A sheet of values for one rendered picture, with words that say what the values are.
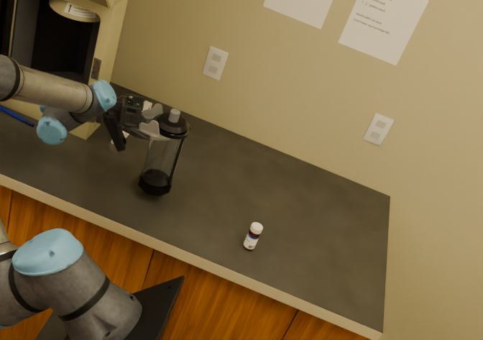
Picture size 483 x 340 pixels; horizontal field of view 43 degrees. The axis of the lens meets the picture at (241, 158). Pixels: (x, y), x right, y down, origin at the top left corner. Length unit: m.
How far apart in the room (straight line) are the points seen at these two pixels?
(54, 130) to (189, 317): 0.72
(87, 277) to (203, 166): 0.96
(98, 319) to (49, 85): 0.53
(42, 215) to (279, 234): 0.72
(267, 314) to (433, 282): 0.96
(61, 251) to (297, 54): 1.26
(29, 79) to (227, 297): 0.87
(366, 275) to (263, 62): 0.82
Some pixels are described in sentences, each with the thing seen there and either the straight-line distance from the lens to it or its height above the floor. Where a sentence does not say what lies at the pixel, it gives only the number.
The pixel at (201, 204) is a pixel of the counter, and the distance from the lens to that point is 1.92.
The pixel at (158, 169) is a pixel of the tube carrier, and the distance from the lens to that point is 1.79.
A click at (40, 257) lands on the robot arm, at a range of 1.18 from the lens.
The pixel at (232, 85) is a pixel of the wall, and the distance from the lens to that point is 2.27.
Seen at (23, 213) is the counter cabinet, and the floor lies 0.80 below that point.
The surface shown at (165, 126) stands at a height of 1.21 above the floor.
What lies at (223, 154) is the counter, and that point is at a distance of 2.17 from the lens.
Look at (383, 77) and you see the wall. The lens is 2.18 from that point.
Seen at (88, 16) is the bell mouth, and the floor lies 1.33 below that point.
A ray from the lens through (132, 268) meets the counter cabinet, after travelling 1.91.
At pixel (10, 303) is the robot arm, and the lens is 1.26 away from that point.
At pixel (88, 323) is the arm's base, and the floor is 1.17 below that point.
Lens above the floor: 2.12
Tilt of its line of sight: 33 degrees down
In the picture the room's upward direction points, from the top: 21 degrees clockwise
